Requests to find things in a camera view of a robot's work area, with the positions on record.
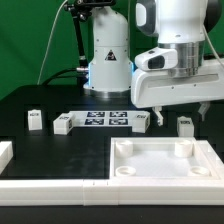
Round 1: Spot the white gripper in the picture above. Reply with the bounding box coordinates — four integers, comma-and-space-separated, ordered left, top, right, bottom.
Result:
131, 63, 224, 126

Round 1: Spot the white square table top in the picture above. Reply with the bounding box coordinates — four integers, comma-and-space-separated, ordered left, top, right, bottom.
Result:
110, 137, 221, 180

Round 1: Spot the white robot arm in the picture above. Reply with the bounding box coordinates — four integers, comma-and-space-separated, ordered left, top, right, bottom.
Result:
84, 0, 224, 113

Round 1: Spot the white marker sheet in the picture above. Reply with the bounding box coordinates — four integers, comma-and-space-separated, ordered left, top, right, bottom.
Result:
68, 110, 134, 128

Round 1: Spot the white left fence piece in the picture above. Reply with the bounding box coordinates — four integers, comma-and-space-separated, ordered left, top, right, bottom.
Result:
0, 141, 13, 174

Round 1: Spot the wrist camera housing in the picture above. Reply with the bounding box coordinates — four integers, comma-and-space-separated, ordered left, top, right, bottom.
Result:
135, 47, 178, 71

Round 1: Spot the black cable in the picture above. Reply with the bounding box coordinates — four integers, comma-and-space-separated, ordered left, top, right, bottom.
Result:
41, 68, 88, 86

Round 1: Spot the white cable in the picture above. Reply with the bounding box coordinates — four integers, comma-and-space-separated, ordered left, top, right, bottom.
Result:
37, 0, 69, 86

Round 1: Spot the white front fence wall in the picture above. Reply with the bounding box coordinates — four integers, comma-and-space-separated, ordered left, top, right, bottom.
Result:
0, 179, 224, 206

